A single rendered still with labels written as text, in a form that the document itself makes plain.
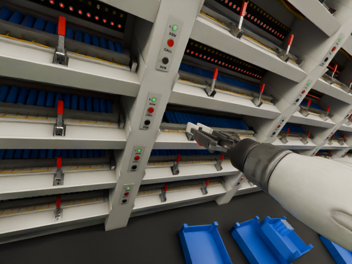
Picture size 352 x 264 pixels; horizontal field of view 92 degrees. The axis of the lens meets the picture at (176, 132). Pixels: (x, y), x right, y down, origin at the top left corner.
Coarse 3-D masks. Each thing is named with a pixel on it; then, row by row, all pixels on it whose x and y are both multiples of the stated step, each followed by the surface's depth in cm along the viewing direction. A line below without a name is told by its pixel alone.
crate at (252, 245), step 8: (256, 216) 105; (240, 224) 100; (248, 224) 107; (256, 224) 106; (232, 232) 97; (240, 232) 101; (248, 232) 102; (256, 232) 104; (240, 240) 92; (248, 240) 97; (256, 240) 99; (264, 240) 101; (240, 248) 92; (248, 248) 88; (256, 248) 95; (264, 248) 96; (272, 248) 97; (248, 256) 88; (256, 256) 91; (264, 256) 92; (272, 256) 94; (280, 256) 93
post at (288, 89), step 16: (336, 0) 66; (304, 32) 75; (320, 32) 70; (336, 32) 66; (304, 48) 75; (320, 48) 70; (272, 80) 86; (288, 80) 80; (304, 80) 75; (288, 96) 80; (304, 96) 82; (288, 112) 84; (272, 128) 86; (240, 176) 102
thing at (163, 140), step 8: (176, 104) 76; (240, 120) 99; (248, 120) 97; (248, 128) 97; (256, 128) 92; (160, 136) 62; (168, 136) 64; (176, 136) 66; (184, 136) 68; (256, 136) 92; (264, 136) 88; (160, 144) 62; (168, 144) 63; (176, 144) 65; (184, 144) 67; (192, 144) 69
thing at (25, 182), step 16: (0, 160) 50; (16, 160) 52; (32, 160) 53; (48, 160) 55; (64, 160) 58; (80, 160) 60; (96, 160) 62; (112, 160) 65; (0, 176) 49; (16, 176) 51; (32, 176) 53; (48, 176) 55; (64, 176) 57; (80, 176) 59; (96, 176) 61; (112, 176) 64; (0, 192) 47; (16, 192) 49; (32, 192) 51; (48, 192) 54; (64, 192) 57
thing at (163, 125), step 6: (162, 126) 63; (168, 126) 64; (174, 126) 65; (180, 126) 67; (186, 126) 69; (162, 132) 63; (168, 132) 64; (228, 132) 82; (240, 132) 85; (246, 132) 87; (252, 132) 90
